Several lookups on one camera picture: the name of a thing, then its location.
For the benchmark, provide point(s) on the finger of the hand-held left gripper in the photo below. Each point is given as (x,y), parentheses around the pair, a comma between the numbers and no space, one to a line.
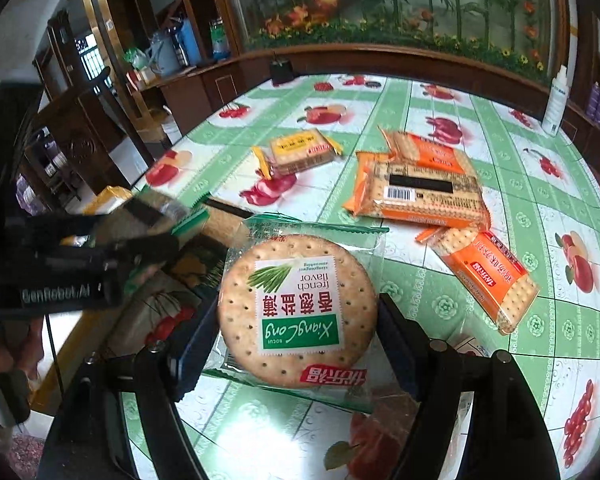
(80,225)
(140,252)

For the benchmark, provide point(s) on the carved wooden chair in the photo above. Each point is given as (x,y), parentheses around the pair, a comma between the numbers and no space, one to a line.
(80,145)

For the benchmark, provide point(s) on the yellow-rimmed tray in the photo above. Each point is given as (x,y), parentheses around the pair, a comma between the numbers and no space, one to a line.
(150,310)

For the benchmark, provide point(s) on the white spray bottle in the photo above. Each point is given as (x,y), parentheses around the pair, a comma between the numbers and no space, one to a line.
(554,105)

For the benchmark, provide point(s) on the round cracker packet green label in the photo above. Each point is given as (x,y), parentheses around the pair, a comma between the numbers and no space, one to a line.
(300,310)

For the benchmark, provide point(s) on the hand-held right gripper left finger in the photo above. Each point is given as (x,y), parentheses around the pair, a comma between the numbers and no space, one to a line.
(195,355)

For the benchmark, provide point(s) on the blue thermos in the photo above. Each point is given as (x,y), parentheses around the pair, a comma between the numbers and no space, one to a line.
(187,45)

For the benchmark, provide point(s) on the orange cracker packet black label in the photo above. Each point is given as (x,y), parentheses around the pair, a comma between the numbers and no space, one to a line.
(430,205)

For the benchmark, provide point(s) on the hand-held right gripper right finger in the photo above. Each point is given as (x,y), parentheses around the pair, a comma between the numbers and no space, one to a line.
(395,345)

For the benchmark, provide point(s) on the bamboo flower wall mural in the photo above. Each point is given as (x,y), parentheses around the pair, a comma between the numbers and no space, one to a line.
(405,0)

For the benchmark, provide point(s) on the yellow cracker packet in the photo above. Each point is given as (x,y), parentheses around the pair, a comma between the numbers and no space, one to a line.
(300,152)

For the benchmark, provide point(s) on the fruit printed tablecloth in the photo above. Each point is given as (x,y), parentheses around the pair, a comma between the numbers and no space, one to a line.
(330,195)

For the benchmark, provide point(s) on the small orange cracker packet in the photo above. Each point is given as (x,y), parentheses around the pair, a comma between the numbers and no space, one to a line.
(490,280)

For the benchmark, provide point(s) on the large orange cracker packet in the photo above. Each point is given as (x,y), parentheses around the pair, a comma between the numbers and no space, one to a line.
(430,150)

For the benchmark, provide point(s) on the wooden sideboard cabinet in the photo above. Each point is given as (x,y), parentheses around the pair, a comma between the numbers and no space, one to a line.
(210,85)

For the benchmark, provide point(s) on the green and white bottle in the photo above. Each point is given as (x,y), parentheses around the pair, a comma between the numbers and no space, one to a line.
(135,59)

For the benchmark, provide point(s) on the green-edged cracker packet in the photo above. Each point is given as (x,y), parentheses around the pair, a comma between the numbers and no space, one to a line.
(220,227)

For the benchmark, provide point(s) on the white bucket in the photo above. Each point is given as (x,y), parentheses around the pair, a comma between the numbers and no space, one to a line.
(172,127)

